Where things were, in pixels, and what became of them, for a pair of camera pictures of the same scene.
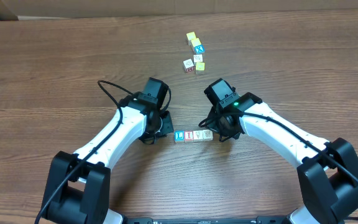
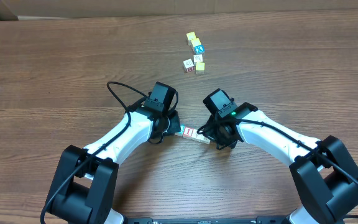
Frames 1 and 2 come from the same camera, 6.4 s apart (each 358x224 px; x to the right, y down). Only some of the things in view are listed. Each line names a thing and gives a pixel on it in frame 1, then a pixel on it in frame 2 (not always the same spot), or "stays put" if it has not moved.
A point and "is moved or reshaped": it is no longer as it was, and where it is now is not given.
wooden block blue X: [199, 49] stays put
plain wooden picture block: [197, 58] stays put
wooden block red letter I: [188, 136] is moved or reshaped
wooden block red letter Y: [179, 136] is moved or reshaped
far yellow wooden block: [190, 36] stays put
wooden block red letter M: [188, 65] stays put
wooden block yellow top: [199, 68] stays put
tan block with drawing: [207, 135] is moved or reshaped
